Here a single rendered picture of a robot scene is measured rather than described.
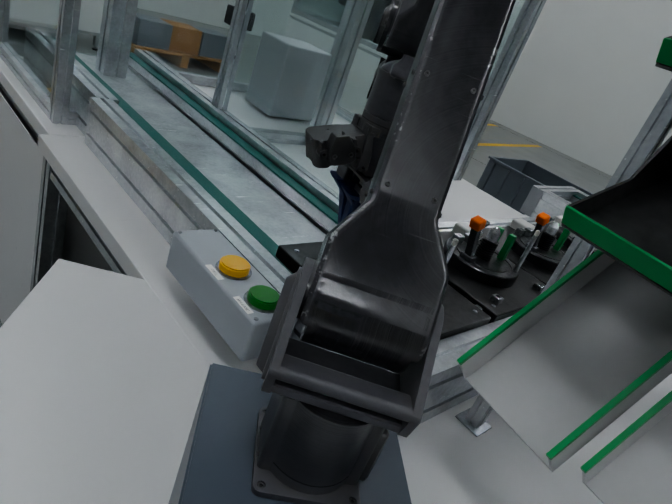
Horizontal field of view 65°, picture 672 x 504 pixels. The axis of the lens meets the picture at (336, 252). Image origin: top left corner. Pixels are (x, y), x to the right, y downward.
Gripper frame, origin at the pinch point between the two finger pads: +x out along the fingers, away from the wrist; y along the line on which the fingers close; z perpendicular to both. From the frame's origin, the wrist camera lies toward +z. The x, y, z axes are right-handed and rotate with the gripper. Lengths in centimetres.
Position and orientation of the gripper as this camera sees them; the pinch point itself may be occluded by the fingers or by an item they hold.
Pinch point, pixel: (351, 212)
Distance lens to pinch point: 64.2
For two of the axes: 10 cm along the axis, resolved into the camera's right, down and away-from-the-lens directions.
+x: -3.3, 8.4, 4.2
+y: 3.4, 5.2, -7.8
